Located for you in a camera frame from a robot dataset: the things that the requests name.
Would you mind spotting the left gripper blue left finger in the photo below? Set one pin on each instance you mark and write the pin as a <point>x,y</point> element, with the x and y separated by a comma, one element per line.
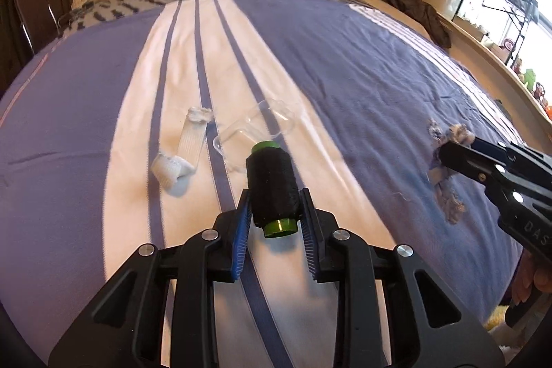
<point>241,222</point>

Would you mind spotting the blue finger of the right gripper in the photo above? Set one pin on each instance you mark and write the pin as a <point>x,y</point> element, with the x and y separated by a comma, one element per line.
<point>488,148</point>
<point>466,161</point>

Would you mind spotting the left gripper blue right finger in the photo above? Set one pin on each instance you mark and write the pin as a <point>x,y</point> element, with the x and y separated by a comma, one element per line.
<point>310,229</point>

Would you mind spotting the grey blue frayed fabric scrap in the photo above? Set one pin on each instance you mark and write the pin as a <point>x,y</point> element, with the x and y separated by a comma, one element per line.
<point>440,176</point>

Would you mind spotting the black thread spool green ends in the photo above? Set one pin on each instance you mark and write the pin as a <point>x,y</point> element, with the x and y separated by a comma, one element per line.
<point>273,190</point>

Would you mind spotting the right hand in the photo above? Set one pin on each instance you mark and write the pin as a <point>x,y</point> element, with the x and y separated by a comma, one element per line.
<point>531,272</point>

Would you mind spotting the white elastic band strip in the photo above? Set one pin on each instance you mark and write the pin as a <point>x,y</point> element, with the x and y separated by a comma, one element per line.
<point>174,171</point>

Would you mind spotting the clear plastic packaging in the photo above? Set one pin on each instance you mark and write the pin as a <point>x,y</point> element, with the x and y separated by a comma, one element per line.
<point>269,120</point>

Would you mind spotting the yellow fluffy rug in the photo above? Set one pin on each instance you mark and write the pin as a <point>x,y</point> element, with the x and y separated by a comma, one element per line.
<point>496,318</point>

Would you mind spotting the purple white striped bedspread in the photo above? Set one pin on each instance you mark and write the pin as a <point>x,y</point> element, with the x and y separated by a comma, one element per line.
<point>137,131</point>

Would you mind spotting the dark chair by bed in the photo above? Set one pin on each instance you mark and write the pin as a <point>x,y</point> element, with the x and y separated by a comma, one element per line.
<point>38,21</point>

